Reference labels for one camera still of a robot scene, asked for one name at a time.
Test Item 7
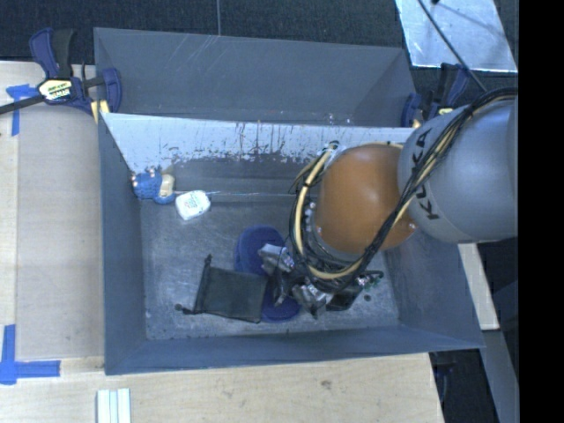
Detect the pale wood flat board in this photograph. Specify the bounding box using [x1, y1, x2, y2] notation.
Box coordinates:
[14, 106, 106, 361]

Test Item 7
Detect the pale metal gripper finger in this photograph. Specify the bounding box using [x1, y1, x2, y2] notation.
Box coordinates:
[257, 242, 296, 277]
[271, 276, 293, 308]

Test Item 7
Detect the white printed packet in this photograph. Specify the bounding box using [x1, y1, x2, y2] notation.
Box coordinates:
[174, 189, 212, 221]

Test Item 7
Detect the blue and cream toy animal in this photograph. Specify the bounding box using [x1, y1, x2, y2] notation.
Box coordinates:
[130, 167, 177, 206]

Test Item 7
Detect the grey metal bin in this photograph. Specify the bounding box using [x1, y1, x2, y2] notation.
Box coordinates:
[93, 26, 486, 376]

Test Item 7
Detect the dark blue slipper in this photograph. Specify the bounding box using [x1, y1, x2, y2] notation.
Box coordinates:
[233, 224, 303, 323]

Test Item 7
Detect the black mesh pouch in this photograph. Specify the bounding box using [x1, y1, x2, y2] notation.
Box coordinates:
[174, 254, 270, 324]

